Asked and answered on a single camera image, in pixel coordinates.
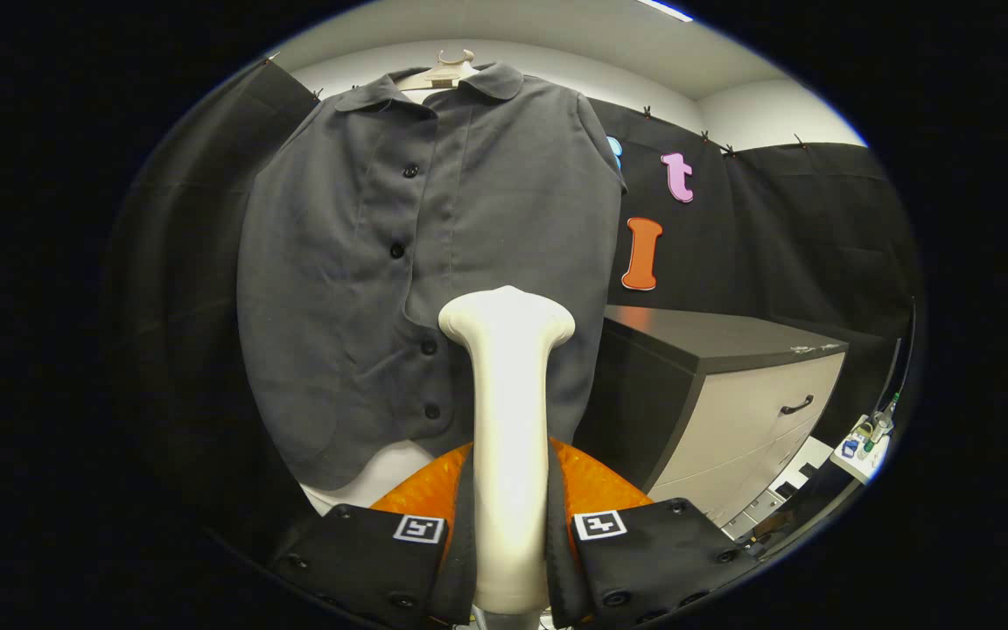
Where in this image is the white side table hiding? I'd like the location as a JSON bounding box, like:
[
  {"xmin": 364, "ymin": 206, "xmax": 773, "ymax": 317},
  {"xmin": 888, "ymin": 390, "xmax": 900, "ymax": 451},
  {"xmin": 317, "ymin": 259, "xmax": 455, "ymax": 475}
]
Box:
[{"xmin": 830, "ymin": 394, "xmax": 900, "ymax": 484}]

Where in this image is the white garment steamer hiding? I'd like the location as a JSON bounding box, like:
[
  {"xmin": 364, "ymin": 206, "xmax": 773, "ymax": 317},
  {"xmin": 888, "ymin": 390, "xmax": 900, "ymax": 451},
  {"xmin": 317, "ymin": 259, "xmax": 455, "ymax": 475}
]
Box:
[{"xmin": 438, "ymin": 285, "xmax": 577, "ymax": 630}]

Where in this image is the grey drawer cabinet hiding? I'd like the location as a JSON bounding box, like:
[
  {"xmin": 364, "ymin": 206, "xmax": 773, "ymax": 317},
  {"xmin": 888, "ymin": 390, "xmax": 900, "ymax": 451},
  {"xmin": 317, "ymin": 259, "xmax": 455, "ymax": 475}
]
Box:
[{"xmin": 574, "ymin": 304, "xmax": 848, "ymax": 528}]

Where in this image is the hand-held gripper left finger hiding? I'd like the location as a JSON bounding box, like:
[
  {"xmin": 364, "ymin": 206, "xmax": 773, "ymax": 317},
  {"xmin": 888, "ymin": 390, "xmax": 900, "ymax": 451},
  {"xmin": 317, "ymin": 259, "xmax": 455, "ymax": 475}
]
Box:
[{"xmin": 269, "ymin": 442, "xmax": 479, "ymax": 630}]

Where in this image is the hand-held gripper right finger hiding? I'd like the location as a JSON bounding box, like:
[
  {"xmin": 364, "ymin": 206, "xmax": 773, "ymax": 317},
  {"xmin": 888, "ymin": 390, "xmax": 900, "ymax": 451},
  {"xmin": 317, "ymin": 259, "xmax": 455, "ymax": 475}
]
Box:
[{"xmin": 546, "ymin": 437, "xmax": 763, "ymax": 630}]

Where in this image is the small clear bottle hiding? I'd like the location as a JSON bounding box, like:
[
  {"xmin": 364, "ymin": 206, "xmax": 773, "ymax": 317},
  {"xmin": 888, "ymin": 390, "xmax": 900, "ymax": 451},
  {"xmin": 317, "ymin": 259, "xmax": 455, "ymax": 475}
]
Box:
[{"xmin": 871, "ymin": 394, "xmax": 900, "ymax": 443}]

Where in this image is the dark grey button shirt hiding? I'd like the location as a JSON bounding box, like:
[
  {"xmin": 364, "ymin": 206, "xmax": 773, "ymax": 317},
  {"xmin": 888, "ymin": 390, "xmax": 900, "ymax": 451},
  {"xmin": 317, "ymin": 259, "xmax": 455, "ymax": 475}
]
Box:
[{"xmin": 237, "ymin": 61, "xmax": 627, "ymax": 491}]

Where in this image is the thin dark stand pole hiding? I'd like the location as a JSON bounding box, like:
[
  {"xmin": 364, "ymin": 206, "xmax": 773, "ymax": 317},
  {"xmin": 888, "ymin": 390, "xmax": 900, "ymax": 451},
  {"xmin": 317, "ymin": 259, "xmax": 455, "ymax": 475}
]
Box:
[{"xmin": 880, "ymin": 297, "xmax": 918, "ymax": 412}]

